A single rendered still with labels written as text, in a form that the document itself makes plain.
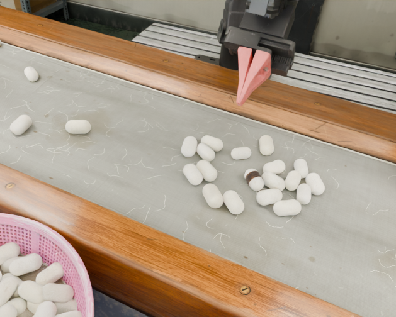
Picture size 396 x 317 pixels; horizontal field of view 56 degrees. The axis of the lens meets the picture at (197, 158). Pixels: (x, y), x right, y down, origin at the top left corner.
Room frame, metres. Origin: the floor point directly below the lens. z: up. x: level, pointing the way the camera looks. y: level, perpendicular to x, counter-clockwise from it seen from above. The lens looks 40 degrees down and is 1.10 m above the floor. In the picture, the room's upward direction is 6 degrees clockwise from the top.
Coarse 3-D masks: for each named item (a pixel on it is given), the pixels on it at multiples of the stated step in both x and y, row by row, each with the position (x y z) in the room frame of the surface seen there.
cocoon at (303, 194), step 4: (300, 184) 0.37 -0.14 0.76; (304, 184) 0.37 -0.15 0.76; (300, 188) 0.36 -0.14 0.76; (304, 188) 0.36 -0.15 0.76; (308, 188) 0.36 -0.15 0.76; (300, 192) 0.36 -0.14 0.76; (304, 192) 0.35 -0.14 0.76; (308, 192) 0.36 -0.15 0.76; (300, 196) 0.35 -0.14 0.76; (304, 196) 0.35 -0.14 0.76; (308, 196) 0.35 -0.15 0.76; (300, 200) 0.35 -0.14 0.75; (304, 200) 0.35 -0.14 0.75; (308, 200) 0.35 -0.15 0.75
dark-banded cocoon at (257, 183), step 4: (248, 172) 0.38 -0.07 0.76; (244, 176) 0.39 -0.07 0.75; (252, 180) 0.37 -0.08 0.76; (256, 180) 0.37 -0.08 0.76; (260, 180) 0.37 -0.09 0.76; (252, 184) 0.36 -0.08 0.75; (256, 184) 0.36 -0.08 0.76; (260, 184) 0.36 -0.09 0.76; (252, 188) 0.36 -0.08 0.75; (256, 188) 0.36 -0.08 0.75; (260, 188) 0.36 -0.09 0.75
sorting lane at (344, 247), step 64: (0, 64) 0.65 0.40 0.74; (64, 64) 0.67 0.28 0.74; (0, 128) 0.45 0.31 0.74; (64, 128) 0.46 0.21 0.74; (128, 128) 0.48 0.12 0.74; (192, 128) 0.50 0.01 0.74; (256, 128) 0.52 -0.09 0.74; (128, 192) 0.34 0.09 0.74; (192, 192) 0.35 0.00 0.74; (256, 192) 0.36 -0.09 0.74; (384, 192) 0.39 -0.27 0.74; (256, 256) 0.26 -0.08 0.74; (320, 256) 0.27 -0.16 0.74; (384, 256) 0.28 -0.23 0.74
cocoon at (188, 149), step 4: (188, 136) 0.45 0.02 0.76; (192, 136) 0.45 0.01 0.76; (184, 140) 0.44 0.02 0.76; (188, 140) 0.44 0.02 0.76; (192, 140) 0.44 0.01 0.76; (196, 140) 0.45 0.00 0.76; (184, 144) 0.43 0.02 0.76; (188, 144) 0.43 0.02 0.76; (192, 144) 0.43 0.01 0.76; (196, 144) 0.44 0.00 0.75; (184, 148) 0.42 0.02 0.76; (188, 148) 0.42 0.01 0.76; (192, 148) 0.42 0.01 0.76; (184, 152) 0.42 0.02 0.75; (188, 152) 0.42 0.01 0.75; (192, 152) 0.42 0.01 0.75; (188, 156) 0.42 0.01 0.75
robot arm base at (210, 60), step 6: (222, 48) 0.84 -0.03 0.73; (228, 48) 0.83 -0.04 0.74; (222, 54) 0.84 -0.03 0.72; (228, 54) 0.83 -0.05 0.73; (234, 54) 0.82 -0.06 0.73; (204, 60) 0.88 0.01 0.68; (210, 60) 0.88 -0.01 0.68; (216, 60) 0.88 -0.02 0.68; (222, 60) 0.83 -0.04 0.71; (228, 60) 0.82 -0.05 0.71; (234, 60) 0.82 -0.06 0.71; (222, 66) 0.83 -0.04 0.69; (228, 66) 0.82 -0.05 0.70; (234, 66) 0.82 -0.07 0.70; (270, 78) 0.83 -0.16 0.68
